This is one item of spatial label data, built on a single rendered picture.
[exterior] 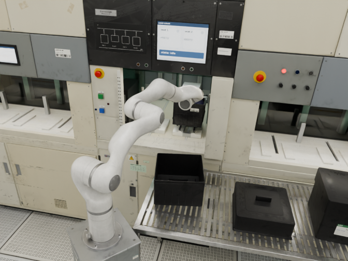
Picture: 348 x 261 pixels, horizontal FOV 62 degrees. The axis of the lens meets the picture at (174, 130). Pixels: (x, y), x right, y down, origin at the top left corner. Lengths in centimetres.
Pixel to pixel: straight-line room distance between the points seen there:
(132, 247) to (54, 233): 130
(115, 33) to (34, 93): 121
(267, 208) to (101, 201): 83
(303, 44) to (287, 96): 29
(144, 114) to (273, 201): 82
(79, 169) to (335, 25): 141
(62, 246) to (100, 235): 113
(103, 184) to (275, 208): 89
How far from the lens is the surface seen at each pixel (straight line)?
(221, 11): 164
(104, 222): 141
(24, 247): 267
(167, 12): 167
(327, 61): 174
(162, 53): 171
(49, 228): 275
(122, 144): 131
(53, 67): 201
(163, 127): 215
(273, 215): 158
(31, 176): 259
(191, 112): 201
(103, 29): 180
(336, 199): 157
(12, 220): 293
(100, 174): 122
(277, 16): 166
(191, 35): 166
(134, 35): 173
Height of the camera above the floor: 189
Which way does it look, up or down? 28 degrees down
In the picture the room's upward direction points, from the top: 3 degrees clockwise
